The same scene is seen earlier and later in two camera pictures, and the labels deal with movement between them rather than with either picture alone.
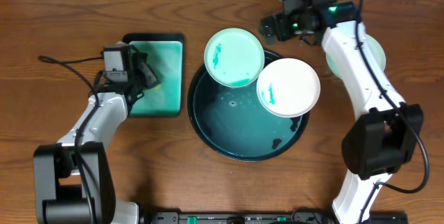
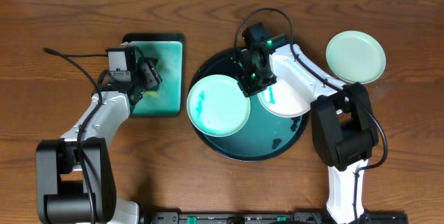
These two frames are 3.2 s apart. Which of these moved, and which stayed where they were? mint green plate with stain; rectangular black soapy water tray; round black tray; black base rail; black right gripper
Moved: mint green plate with stain; black right gripper
Stayed: round black tray; black base rail; rectangular black soapy water tray
